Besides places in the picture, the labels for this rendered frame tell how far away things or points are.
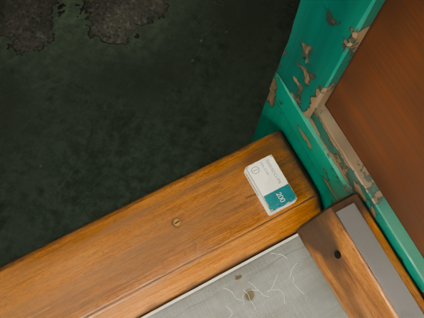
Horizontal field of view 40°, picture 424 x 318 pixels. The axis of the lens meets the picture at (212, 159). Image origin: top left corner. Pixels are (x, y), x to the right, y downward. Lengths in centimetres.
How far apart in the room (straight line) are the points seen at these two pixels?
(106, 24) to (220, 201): 107
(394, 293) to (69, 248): 34
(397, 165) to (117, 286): 32
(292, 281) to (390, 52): 32
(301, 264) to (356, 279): 11
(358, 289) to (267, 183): 15
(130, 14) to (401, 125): 126
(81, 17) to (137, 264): 113
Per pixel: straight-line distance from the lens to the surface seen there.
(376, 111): 53
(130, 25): 167
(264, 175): 67
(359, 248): 59
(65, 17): 170
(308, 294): 70
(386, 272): 60
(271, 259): 69
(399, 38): 46
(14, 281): 68
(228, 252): 67
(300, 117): 65
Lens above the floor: 142
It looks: 71 degrees down
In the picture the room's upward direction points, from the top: 10 degrees clockwise
